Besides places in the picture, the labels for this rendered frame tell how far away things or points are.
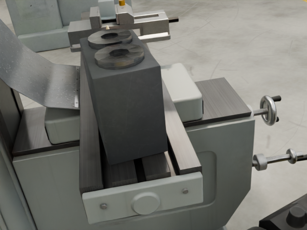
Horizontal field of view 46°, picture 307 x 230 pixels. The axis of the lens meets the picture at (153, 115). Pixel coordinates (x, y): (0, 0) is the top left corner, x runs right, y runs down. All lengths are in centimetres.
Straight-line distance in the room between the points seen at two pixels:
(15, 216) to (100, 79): 77
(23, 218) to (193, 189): 75
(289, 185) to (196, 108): 102
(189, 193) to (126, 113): 19
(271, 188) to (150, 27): 112
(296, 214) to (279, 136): 142
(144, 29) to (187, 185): 72
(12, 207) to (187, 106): 64
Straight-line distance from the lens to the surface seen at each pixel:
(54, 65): 134
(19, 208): 128
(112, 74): 61
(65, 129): 113
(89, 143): 78
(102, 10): 128
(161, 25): 127
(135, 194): 67
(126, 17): 125
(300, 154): 141
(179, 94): 114
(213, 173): 132
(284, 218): 103
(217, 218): 148
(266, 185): 202
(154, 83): 63
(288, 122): 252
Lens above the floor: 136
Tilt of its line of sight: 32 degrees down
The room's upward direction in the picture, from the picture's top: 6 degrees counter-clockwise
